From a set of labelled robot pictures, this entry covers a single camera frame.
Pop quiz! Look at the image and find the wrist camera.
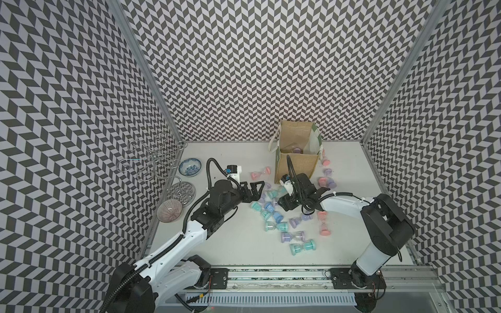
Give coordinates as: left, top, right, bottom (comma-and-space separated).
226, 165, 242, 183
280, 177, 294, 196

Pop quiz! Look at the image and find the green hourglass middle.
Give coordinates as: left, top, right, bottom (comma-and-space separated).
264, 222, 288, 233

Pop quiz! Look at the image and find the clear glass plate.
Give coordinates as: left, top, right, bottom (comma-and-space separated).
166, 181, 196, 207

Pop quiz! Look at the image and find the blue hourglass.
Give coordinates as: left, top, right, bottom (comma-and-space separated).
264, 202, 284, 223

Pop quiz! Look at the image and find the purple hourglass front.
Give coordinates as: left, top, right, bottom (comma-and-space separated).
281, 231, 306, 243

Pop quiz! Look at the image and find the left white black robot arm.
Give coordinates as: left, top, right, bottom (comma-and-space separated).
99, 178, 265, 312

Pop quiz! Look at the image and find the purple hourglass centre right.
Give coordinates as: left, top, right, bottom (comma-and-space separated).
288, 214, 313, 229

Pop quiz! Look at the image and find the pink hourglass left of bag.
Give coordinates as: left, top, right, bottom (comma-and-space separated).
250, 166, 271, 181

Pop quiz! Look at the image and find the green hourglass pile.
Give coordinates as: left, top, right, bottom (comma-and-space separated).
250, 202, 272, 221
266, 186, 288, 199

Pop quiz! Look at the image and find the pink hourglass front right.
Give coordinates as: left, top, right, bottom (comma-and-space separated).
317, 211, 331, 237

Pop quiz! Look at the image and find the blue white patterned bowl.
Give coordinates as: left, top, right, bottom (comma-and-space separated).
178, 158, 202, 177

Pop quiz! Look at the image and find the wire metal rack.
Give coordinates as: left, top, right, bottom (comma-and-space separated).
114, 138, 188, 183

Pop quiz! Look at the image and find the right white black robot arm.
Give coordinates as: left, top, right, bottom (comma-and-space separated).
279, 173, 416, 290

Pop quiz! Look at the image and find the pink hourglass back right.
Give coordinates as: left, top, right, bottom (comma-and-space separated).
321, 149, 331, 167

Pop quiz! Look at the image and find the pink hourglass right middle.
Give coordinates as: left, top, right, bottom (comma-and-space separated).
318, 177, 328, 188

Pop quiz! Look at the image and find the green hourglass front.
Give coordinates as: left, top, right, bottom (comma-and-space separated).
289, 239, 317, 256

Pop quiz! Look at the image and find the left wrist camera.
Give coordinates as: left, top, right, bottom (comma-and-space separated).
226, 165, 242, 183

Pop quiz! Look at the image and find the green hourglass top pile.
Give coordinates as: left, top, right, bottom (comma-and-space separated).
266, 186, 288, 199

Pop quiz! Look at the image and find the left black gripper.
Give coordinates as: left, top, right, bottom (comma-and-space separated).
221, 180, 264, 216

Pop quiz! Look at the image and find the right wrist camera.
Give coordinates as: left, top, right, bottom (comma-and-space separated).
280, 177, 294, 196

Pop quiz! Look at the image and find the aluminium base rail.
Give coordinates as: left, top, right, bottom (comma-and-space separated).
113, 265, 455, 313

